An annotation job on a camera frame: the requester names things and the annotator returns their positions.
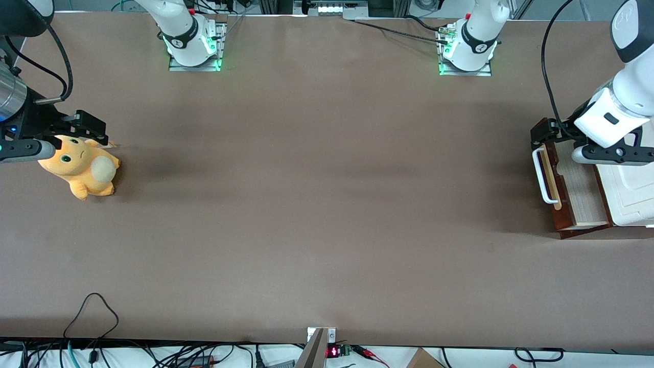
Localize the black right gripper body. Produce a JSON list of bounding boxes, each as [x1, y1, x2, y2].
[[0, 94, 66, 150]]

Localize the white drawer handle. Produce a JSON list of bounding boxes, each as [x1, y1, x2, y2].
[[532, 145, 561, 205]]

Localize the brown wooden drawer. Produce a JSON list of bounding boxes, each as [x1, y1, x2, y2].
[[541, 140, 615, 240]]

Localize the orange plush toy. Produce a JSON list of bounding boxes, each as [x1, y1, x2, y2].
[[38, 135, 121, 201]]

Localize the brown cardboard box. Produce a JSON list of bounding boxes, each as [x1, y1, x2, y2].
[[405, 347, 446, 368]]

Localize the black power adapter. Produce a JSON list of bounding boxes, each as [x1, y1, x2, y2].
[[173, 355, 216, 368]]

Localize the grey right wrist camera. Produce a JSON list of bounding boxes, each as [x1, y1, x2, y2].
[[0, 139, 57, 165]]

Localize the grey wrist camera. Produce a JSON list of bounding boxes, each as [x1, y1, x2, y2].
[[0, 139, 57, 165], [571, 144, 654, 167]]

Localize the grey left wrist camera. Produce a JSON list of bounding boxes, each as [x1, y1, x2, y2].
[[571, 144, 654, 167]]

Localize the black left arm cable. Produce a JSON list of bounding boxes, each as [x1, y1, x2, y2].
[[541, 0, 580, 139]]

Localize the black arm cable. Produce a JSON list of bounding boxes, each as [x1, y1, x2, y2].
[[4, 14, 74, 106], [541, 0, 580, 139]]

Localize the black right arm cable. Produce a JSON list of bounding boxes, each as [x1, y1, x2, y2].
[[4, 14, 74, 106]]

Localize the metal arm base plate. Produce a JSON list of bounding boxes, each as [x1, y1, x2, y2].
[[437, 25, 493, 78], [168, 21, 227, 73]]

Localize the black cable across table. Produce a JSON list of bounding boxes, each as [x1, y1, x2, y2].
[[352, 18, 451, 45]]

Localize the black looped cable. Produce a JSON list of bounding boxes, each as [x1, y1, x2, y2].
[[63, 292, 120, 342]]

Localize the black coiled cable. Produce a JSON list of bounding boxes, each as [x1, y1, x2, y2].
[[513, 347, 566, 364]]

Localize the aluminium frame with lights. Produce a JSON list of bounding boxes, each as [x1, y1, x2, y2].
[[292, 0, 369, 20]]

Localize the red clip wires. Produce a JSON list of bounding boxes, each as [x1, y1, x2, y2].
[[352, 345, 391, 368]]

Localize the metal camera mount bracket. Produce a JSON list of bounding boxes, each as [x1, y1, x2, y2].
[[293, 327, 338, 368]]

